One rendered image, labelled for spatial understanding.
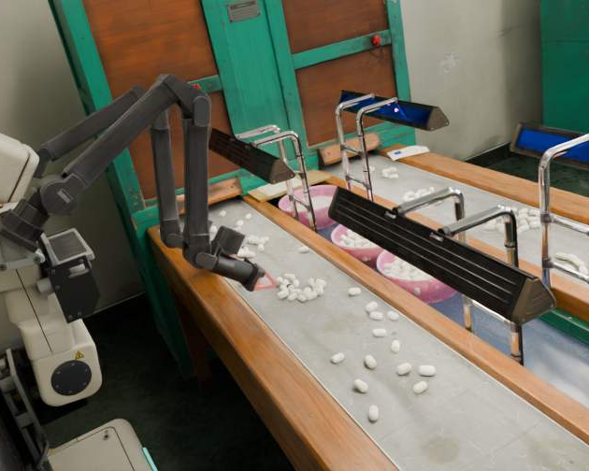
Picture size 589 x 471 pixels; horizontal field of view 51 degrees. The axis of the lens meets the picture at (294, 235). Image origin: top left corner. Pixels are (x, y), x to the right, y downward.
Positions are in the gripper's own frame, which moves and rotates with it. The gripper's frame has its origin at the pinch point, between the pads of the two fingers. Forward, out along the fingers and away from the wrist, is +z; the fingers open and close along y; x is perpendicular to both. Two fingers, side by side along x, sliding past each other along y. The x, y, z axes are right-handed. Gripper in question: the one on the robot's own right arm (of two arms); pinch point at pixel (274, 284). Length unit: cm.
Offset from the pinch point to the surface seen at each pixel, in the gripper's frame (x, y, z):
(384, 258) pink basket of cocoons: -19.2, 0.7, 31.3
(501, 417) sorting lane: -5, -70, 18
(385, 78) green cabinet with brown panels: -87, 93, 60
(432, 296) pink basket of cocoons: -16.2, -19.5, 36.2
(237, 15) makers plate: -76, 92, -14
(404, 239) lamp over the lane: -27, -52, -8
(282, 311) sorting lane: 5.8, -2.9, 4.8
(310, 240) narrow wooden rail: -12.8, 27.8, 21.7
